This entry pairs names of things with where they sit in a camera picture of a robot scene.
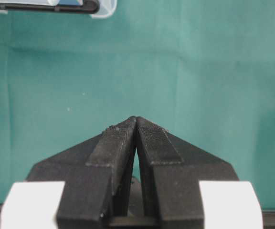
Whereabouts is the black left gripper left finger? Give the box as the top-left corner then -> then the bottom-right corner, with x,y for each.
26,116 -> 137,227

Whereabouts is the clear plastic storage case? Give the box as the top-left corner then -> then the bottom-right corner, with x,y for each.
0,0 -> 117,19

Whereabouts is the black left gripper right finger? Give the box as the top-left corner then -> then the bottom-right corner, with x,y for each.
136,117 -> 238,227

